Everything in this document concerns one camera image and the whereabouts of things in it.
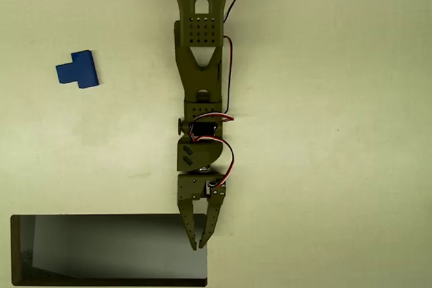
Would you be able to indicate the blue T-shaped block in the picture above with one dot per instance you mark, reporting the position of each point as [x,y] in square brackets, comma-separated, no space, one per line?
[79,70]

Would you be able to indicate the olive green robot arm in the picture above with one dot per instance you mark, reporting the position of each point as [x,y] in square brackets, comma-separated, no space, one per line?
[201,75]

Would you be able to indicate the dark rectangular bin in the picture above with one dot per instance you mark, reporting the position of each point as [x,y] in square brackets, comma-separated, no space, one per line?
[108,251]

